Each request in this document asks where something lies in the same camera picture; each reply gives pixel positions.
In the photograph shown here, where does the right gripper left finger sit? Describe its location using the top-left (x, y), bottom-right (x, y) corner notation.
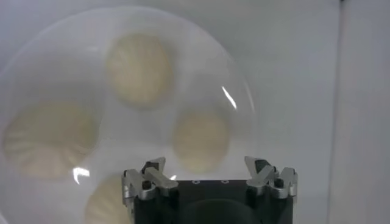
top-left (121, 156), bottom-right (180, 205)

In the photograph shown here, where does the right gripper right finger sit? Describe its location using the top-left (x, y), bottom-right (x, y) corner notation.
top-left (244, 156), bottom-right (298, 200)

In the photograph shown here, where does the white steamed baozi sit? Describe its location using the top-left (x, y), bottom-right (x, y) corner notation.
top-left (2, 100), bottom-right (101, 180)
top-left (105, 32), bottom-right (174, 110)
top-left (172, 109), bottom-right (232, 173)
top-left (84, 173), bottom-right (135, 224)

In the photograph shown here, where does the white round plate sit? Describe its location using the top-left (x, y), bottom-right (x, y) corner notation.
top-left (0, 5), bottom-right (256, 224)

